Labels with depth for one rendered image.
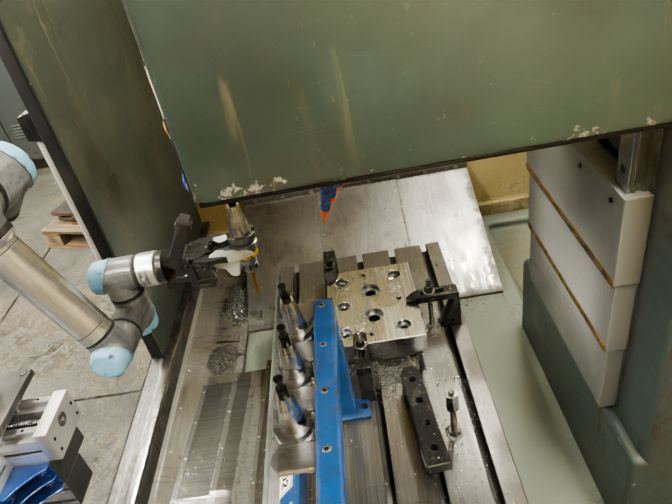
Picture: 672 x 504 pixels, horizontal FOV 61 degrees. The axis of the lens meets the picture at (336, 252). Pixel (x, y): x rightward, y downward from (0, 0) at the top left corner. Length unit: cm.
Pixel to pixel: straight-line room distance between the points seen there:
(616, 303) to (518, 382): 67
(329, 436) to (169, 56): 57
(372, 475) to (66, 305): 69
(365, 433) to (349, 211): 110
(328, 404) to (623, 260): 55
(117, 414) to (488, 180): 196
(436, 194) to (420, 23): 156
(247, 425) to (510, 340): 83
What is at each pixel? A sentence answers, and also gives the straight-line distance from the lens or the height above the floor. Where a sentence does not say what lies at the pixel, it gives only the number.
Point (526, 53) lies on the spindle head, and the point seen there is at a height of 170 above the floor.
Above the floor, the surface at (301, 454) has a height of 122.
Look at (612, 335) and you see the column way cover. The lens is 119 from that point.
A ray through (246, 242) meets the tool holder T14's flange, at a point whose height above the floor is 131.
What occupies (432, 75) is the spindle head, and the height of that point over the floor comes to 170.
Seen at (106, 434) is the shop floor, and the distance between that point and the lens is 287.
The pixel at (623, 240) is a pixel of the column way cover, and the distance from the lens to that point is 105.
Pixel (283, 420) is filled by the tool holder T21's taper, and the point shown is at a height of 125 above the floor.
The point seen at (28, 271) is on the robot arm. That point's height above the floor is 140.
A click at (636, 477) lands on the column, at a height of 83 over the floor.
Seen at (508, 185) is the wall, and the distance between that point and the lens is 241.
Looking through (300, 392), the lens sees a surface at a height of 122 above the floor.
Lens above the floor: 193
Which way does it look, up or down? 35 degrees down
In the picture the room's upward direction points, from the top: 12 degrees counter-clockwise
